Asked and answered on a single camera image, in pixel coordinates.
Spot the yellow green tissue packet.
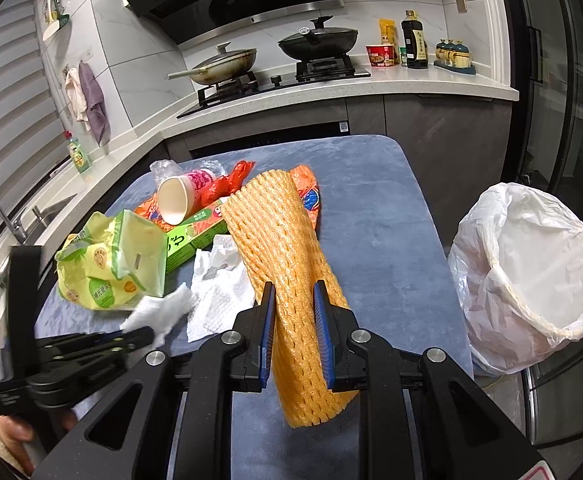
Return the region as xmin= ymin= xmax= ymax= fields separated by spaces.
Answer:
xmin=55 ymin=209 xmax=168 ymax=311

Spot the orange foam fruit net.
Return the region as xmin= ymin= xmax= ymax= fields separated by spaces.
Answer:
xmin=222 ymin=169 xmax=355 ymax=428

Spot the orange snack bag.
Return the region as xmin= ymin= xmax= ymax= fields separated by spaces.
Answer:
xmin=133 ymin=162 xmax=323 ymax=233

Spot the white tissue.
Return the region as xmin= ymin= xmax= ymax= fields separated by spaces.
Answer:
xmin=120 ymin=283 xmax=198 ymax=350

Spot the red plastic wrapper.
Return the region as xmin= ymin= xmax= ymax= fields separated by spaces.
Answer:
xmin=200 ymin=160 xmax=256 ymax=207

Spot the white lined trash bin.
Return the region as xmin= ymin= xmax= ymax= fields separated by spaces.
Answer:
xmin=448 ymin=183 xmax=583 ymax=376

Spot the person's left hand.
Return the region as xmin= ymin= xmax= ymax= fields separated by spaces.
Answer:
xmin=0 ymin=408 xmax=80 ymax=461

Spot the white paper receipt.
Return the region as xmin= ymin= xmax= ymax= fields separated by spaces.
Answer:
xmin=186 ymin=234 xmax=255 ymax=342

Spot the green cardboard box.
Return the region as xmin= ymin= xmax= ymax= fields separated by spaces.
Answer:
xmin=166 ymin=197 xmax=228 ymax=273

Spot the chrome sink faucet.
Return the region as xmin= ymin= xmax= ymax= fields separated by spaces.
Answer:
xmin=0 ymin=206 xmax=27 ymax=245

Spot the clear plastic bag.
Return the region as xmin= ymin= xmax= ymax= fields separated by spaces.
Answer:
xmin=150 ymin=159 xmax=228 ymax=190

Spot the green dish soap bottle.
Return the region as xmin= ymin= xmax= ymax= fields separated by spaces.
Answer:
xmin=64 ymin=130 xmax=91 ymax=174

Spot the built-in black oven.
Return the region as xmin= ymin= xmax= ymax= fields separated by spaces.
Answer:
xmin=188 ymin=120 xmax=351 ymax=158

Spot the purple hanging towel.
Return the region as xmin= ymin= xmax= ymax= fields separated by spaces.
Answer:
xmin=78 ymin=62 xmax=109 ymax=145

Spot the black gas stove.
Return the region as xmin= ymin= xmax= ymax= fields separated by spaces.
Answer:
xmin=177 ymin=54 xmax=371 ymax=119

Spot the pink hanging cloth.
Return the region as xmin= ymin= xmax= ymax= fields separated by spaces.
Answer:
xmin=64 ymin=67 xmax=91 ymax=131

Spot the red instant noodle cup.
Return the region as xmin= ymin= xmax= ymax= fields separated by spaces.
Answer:
xmin=366 ymin=44 xmax=397 ymax=67

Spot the steel frying pan with lid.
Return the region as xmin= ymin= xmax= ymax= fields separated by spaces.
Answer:
xmin=167 ymin=41 xmax=257 ymax=86

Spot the black wok with lid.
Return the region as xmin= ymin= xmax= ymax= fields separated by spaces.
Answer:
xmin=278 ymin=15 xmax=359 ymax=62

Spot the dark soy sauce bottle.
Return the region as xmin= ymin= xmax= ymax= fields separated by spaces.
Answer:
xmin=401 ymin=10 xmax=428 ymax=70

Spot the wall shelf with bottles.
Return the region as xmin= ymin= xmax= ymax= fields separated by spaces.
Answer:
xmin=42 ymin=0 xmax=70 ymax=42

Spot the wall power socket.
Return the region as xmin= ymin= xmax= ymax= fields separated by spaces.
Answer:
xmin=455 ymin=0 xmax=468 ymax=14

